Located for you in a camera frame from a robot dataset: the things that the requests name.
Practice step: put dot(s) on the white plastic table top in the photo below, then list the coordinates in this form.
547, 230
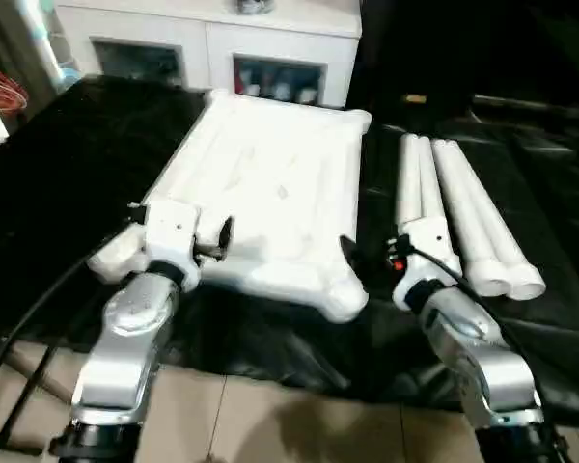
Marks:
270, 183

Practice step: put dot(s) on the white plastic table leg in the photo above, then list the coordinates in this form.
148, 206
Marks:
408, 178
463, 203
492, 207
434, 188

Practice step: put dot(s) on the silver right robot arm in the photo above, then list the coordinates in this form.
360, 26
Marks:
482, 357

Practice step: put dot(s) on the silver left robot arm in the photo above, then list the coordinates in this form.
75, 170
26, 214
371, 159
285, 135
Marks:
125, 347

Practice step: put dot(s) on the black plastic mat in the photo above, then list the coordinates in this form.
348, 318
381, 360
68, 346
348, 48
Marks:
68, 183

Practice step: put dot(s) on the small yellow label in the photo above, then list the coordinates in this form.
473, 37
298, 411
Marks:
415, 97

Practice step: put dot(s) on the white cabinet with glass doors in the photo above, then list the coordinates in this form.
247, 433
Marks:
203, 34

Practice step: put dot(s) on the pale blue plastic sheet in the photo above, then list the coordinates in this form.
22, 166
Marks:
53, 39

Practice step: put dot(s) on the dark object on cabinet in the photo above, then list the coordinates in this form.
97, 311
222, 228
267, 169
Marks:
254, 5

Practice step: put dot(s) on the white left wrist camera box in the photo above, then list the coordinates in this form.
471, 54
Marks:
174, 236

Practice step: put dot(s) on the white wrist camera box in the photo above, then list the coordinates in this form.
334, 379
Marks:
174, 236
429, 251

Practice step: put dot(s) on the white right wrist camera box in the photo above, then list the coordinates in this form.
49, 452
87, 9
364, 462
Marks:
429, 251

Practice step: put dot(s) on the black horizontal rail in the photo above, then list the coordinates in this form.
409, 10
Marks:
531, 104

